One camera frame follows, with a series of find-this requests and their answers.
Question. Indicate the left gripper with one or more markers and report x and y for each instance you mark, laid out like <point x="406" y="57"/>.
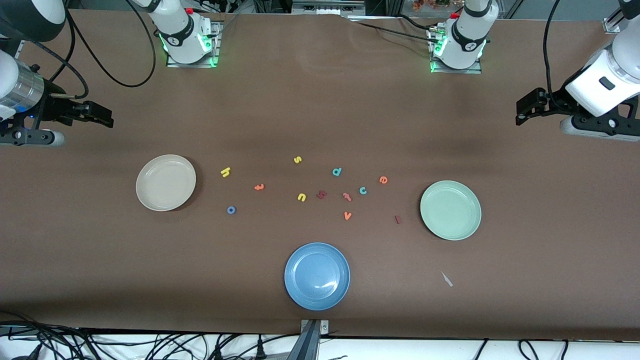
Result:
<point x="554" y="102"/>

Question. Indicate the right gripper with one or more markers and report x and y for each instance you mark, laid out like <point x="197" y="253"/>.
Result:
<point x="50" y="107"/>

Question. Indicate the yellow letter h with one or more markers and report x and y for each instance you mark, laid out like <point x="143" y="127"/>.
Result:
<point x="225" y="172"/>

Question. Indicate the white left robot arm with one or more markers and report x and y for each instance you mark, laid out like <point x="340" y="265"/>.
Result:
<point x="467" y="35"/>

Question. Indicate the beige brown plate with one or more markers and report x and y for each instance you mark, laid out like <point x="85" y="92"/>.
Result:
<point x="165" y="182"/>

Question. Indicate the green plate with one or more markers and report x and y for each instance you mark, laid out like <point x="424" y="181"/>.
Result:
<point x="450" y="210"/>

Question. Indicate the orange flowers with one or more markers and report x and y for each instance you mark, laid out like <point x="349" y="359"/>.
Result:
<point x="430" y="4"/>

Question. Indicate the white paper scrap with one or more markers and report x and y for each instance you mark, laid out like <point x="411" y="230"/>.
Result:
<point x="447" y="279"/>

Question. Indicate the brown table cover sheet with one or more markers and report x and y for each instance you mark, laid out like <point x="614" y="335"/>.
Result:
<point x="320" y="100"/>

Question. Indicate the maroon angular letter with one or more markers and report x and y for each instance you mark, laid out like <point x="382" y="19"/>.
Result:
<point x="321" y="195"/>

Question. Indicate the black power plug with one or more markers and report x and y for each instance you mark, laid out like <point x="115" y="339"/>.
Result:
<point x="260" y="350"/>
<point x="218" y="352"/>

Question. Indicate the blue plate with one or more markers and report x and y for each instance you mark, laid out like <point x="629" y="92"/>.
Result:
<point x="317" y="276"/>

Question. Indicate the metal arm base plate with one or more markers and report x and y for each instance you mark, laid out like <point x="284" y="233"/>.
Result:
<point x="457" y="71"/>
<point x="216" y="55"/>

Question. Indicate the aluminium corner bracket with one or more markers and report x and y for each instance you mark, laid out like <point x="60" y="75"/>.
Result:
<point x="612" y="26"/>

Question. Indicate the silver metal frame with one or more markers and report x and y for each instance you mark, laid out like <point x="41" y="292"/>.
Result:
<point x="327" y="7"/>

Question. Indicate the grey metal bracket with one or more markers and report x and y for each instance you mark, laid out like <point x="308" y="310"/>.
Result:
<point x="324" y="327"/>

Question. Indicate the dark camera pole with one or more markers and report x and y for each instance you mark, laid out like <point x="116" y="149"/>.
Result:
<point x="306" y="345"/>

